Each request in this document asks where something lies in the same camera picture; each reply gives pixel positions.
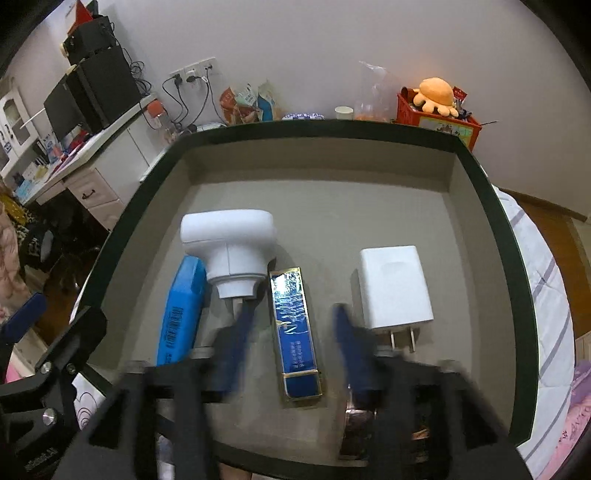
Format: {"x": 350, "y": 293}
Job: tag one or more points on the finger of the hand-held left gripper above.
{"x": 23, "y": 318}
{"x": 81, "y": 334}

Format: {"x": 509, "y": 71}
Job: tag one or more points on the blue rectangular packet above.
{"x": 182, "y": 314}

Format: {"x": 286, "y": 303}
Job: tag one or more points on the black office chair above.
{"x": 46, "y": 244}

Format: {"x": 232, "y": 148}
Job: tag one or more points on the red snack bag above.
{"x": 230, "y": 104}

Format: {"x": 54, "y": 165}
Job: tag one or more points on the blue and gold lighter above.
{"x": 295, "y": 332}

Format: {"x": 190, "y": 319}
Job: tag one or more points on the clear plastic bag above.
{"x": 376, "y": 87}

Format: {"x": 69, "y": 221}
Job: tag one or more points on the rose gold cylinder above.
{"x": 360, "y": 429}

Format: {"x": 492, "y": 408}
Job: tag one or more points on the black computer tower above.
{"x": 106, "y": 87}

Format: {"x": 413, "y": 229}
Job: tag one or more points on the blue and white wipes pack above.
{"x": 302, "y": 116}

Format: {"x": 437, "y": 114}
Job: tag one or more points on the red triangular item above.
{"x": 81, "y": 14}

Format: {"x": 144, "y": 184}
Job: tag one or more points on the pink box with dark rim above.
{"x": 323, "y": 207}

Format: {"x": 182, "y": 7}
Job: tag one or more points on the white paper cup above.
{"x": 344, "y": 112}

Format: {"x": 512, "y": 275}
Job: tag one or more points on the pink padded jacket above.
{"x": 9, "y": 258}

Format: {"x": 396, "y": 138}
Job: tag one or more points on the green and white snack bag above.
{"x": 247, "y": 101}

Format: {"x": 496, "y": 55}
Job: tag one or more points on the red desk item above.
{"x": 74, "y": 146}

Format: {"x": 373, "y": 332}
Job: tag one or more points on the black computer monitor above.
{"x": 62, "y": 110}

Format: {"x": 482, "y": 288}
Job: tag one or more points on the white desk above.
{"x": 115, "y": 157}

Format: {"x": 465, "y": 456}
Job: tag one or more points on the white plug charger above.
{"x": 392, "y": 286}

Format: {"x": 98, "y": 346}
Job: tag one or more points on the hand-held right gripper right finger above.
{"x": 351, "y": 350}

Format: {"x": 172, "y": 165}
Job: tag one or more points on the orange octopus plush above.
{"x": 436, "y": 92}

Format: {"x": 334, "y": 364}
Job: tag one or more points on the white wall outlet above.
{"x": 191, "y": 70}

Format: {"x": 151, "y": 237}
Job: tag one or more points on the white glass-door cabinet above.
{"x": 14, "y": 124}

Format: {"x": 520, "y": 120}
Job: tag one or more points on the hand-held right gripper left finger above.
{"x": 235, "y": 341}

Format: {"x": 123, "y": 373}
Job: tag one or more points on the red plastic crate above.
{"x": 438, "y": 124}

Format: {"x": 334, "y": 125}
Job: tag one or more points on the pink embroidered blanket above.
{"x": 568, "y": 415}

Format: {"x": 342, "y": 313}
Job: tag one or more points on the blue and white box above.
{"x": 51, "y": 146}

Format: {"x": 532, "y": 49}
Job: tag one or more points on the clear bottle with orange cap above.
{"x": 159, "y": 117}

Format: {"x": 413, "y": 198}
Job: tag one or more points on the white side cabinet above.
{"x": 154, "y": 159}

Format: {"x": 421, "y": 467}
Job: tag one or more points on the black speaker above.
{"x": 90, "y": 39}

